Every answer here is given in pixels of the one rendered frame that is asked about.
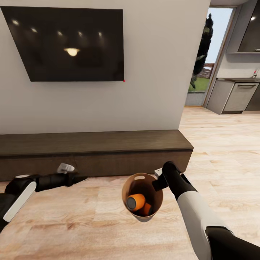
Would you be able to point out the wall mounted tv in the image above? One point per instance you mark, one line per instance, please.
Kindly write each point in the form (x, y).
(68, 44)

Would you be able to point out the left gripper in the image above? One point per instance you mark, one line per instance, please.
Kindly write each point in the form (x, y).
(68, 179)

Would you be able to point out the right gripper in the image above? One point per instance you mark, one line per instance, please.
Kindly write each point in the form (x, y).
(159, 184)

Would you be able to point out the fixed window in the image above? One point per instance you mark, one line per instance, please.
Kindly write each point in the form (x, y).
(216, 29)

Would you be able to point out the trash can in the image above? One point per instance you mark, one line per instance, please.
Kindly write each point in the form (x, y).
(145, 187)

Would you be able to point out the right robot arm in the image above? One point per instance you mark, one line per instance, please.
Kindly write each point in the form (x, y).
(211, 238)

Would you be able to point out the dishwasher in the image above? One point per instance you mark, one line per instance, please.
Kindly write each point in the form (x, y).
(239, 97)

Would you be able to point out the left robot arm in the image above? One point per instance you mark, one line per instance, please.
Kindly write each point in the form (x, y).
(22, 187)

